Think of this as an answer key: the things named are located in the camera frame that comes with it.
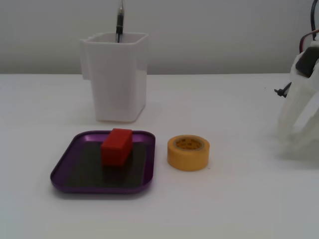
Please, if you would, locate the yellow tape roll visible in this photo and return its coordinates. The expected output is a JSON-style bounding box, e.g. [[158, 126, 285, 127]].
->
[[166, 134, 210, 172]]

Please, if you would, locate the purple metal tray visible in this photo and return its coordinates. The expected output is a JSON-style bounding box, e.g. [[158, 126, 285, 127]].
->
[[49, 129, 157, 195]]

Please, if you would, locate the red cube block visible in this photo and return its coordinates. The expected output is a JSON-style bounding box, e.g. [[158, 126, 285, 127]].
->
[[100, 128, 133, 167]]

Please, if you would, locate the white plastic container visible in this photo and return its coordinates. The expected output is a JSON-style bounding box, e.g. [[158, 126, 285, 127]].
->
[[79, 31, 150, 123]]

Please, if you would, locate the black cable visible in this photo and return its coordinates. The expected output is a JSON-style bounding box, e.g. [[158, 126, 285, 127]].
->
[[309, 0, 319, 33]]

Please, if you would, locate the black clear ballpoint pen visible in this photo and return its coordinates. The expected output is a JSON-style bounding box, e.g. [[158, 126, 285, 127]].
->
[[115, 0, 126, 43]]

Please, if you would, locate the red servo wire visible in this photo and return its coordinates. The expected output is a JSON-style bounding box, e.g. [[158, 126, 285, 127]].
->
[[298, 29, 319, 53]]

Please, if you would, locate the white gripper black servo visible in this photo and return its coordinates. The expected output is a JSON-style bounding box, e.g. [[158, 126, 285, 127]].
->
[[277, 41, 319, 161]]

